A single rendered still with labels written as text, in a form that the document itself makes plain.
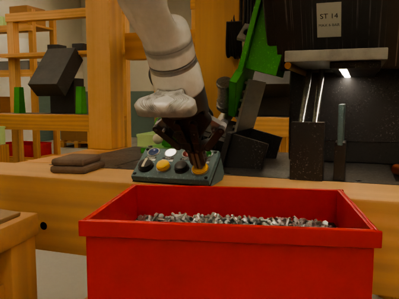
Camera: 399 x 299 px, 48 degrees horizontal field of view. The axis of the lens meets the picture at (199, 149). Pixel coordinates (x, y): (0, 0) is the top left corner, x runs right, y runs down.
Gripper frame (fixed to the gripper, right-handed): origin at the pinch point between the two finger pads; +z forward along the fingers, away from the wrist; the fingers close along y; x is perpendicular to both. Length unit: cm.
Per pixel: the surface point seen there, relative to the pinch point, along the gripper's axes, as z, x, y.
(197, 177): 2.7, 2.1, 0.1
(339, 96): 13.7, -37.8, -21.3
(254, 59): -1.7, -29.7, -4.5
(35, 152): 289, -307, 379
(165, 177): 2.8, 2.5, 5.8
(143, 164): 1.5, 0.8, 10.4
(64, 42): 413, -865, 706
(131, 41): 15, -73, 48
